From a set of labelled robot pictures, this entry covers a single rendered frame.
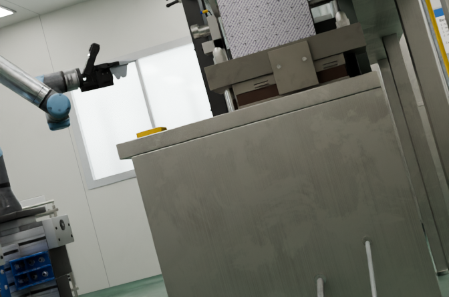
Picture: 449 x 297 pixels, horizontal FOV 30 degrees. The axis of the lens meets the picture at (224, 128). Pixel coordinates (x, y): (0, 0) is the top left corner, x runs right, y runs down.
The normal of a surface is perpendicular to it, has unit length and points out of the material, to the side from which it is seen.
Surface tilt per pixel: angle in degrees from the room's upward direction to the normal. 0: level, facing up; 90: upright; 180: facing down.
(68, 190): 90
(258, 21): 90
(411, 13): 90
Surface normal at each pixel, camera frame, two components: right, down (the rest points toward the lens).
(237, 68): -0.16, -0.02
